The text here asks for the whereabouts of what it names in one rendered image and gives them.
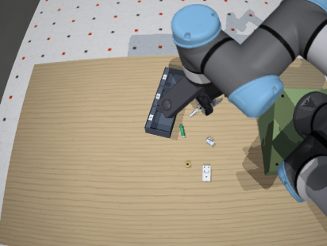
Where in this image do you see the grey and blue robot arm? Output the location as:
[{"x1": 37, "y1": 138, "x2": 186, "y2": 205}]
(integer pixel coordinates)
[{"x1": 157, "y1": 0, "x2": 327, "y2": 217}]

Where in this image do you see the white domino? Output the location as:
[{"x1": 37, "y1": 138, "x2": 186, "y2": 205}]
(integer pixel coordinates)
[{"x1": 202, "y1": 165, "x2": 210, "y2": 181}]

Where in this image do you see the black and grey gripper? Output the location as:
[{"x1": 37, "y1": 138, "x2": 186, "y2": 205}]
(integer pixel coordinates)
[{"x1": 187, "y1": 78, "x2": 223, "y2": 116}]

